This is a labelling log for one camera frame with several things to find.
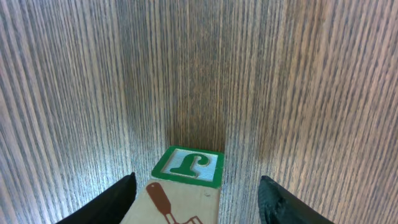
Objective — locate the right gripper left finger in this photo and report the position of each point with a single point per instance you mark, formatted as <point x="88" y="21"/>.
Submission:
<point x="109" y="206"/>

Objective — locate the green-sided block right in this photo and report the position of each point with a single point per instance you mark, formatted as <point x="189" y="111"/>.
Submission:
<point x="184" y="187"/>

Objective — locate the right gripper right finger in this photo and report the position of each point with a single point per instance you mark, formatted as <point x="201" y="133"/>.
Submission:
<point x="278" y="206"/>

